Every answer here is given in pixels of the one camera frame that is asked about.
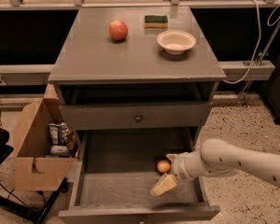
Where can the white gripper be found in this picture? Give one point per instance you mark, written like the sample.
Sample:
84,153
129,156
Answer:
178,167

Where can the small orange fruit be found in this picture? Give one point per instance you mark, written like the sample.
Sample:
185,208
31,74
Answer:
163,166

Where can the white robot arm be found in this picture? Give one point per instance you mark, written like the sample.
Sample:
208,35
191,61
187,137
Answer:
218,158

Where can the grey wooden drawer cabinet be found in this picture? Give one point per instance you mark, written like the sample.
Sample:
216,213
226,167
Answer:
94,69

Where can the snack packets in box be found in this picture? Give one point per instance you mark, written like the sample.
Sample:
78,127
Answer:
63,142

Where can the white paper bowl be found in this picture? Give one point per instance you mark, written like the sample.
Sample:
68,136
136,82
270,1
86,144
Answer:
176,42

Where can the brown cardboard box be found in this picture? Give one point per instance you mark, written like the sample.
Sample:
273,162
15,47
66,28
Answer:
32,141

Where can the green and yellow sponge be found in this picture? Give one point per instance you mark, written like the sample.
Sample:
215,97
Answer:
156,21

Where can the red apple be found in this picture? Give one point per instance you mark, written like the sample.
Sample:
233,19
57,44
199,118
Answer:
118,30

